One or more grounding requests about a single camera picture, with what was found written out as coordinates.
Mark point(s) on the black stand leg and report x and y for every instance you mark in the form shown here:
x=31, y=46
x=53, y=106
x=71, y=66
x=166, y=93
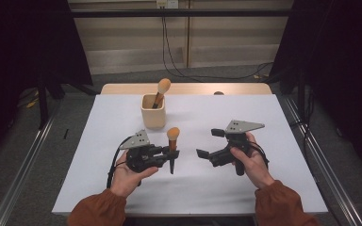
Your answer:
x=42, y=103

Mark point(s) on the small black floor item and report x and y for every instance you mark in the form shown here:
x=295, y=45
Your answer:
x=65, y=134

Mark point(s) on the small makeup brush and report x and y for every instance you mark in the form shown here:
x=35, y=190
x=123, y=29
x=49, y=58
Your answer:
x=172, y=135

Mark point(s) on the white wall socket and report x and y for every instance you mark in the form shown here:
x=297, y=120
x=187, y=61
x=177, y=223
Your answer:
x=167, y=3

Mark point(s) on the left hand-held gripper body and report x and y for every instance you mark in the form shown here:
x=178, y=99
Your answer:
x=138, y=157

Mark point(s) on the large makeup brush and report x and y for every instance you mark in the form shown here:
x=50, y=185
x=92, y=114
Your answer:
x=162, y=88

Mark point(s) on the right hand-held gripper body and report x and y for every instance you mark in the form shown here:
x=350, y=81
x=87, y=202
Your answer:
x=235, y=147

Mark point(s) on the white table mat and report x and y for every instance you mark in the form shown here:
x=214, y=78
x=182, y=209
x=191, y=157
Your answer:
x=194, y=188

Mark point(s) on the person's left hand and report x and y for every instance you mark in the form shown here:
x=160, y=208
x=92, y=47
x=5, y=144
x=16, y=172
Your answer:
x=127, y=179

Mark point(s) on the yellow floor item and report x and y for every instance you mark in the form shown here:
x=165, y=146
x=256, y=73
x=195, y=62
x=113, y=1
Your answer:
x=31, y=104

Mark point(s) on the black horizontal bar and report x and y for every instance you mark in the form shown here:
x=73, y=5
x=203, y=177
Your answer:
x=182, y=12

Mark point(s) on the beige square cup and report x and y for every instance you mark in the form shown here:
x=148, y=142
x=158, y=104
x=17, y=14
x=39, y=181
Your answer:
x=153, y=114

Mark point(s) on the metal floor rail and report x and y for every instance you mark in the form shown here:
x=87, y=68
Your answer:
x=22, y=169
x=326, y=169

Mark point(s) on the black curtain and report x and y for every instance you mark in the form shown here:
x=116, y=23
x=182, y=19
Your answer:
x=22, y=47
x=342, y=62

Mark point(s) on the person's right hand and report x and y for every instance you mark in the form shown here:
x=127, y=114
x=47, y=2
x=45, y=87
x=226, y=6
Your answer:
x=254, y=163

